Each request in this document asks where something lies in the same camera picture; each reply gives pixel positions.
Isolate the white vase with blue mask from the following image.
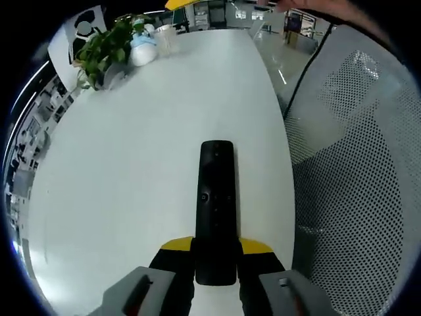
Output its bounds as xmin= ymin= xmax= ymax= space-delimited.
xmin=129 ymin=16 xmax=158 ymax=67

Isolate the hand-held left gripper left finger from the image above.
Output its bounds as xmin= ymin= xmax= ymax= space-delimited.
xmin=95 ymin=236 xmax=199 ymax=316

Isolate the black cable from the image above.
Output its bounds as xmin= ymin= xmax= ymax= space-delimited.
xmin=282 ymin=22 xmax=337 ymax=120

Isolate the green potted plant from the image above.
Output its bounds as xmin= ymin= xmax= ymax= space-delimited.
xmin=73 ymin=13 xmax=155 ymax=92

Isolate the black remote control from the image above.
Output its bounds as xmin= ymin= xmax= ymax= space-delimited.
xmin=194 ymin=140 xmax=239 ymax=286

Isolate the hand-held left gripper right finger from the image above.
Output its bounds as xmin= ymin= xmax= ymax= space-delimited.
xmin=236 ymin=238 xmax=336 ymax=316

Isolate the white mesh chair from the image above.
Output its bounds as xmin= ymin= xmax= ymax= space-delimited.
xmin=282 ymin=25 xmax=419 ymax=316

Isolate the clear glass cup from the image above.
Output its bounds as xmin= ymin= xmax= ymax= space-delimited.
xmin=153 ymin=25 xmax=180 ymax=57

